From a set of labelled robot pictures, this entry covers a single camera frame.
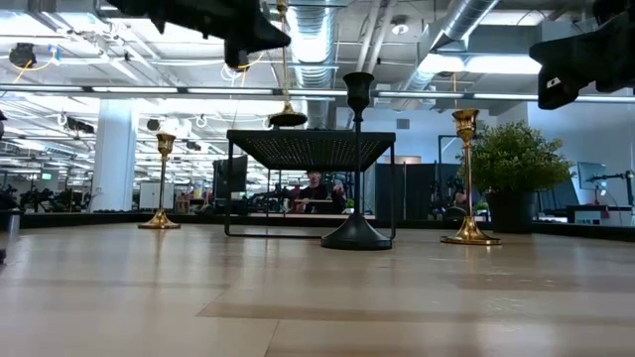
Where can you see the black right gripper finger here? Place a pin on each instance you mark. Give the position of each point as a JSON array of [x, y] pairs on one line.
[[560, 57]]

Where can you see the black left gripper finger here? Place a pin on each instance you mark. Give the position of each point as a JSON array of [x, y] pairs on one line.
[[265, 35]]

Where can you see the tall gold candlestick holder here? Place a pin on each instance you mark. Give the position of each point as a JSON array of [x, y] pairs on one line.
[[288, 119]]

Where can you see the short gold candlestick holder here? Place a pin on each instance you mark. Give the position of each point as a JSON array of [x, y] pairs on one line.
[[469, 233], [160, 220]]

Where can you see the tall black candlestick holder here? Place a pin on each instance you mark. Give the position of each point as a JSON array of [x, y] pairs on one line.
[[356, 235]]

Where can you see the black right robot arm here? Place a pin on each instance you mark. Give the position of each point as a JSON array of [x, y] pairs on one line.
[[615, 10]]

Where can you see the green potted plant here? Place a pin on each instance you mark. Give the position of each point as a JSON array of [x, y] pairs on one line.
[[516, 158]]

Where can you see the grey computer monitor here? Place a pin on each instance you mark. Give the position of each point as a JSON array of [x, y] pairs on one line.
[[591, 174]]

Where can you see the long ceiling light strip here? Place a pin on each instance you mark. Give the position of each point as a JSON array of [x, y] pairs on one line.
[[134, 89]]

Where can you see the black perforated metal rack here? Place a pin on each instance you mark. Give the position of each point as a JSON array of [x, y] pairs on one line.
[[307, 149]]

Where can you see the dark computer monitor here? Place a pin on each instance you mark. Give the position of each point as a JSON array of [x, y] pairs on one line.
[[230, 176]]

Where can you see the person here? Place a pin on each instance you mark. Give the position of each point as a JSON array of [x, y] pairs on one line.
[[315, 192]]

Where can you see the white building column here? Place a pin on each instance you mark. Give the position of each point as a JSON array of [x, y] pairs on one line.
[[114, 154]]

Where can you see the dark office partition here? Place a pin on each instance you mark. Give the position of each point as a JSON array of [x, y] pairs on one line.
[[417, 191]]

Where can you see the silver ribbed air duct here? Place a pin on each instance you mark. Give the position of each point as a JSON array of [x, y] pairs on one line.
[[461, 20], [310, 49]]

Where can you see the black ceiling camera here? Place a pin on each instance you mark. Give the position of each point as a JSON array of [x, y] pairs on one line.
[[22, 54]]

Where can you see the black aluminium table frame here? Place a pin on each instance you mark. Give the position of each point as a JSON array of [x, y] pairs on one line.
[[99, 219]]

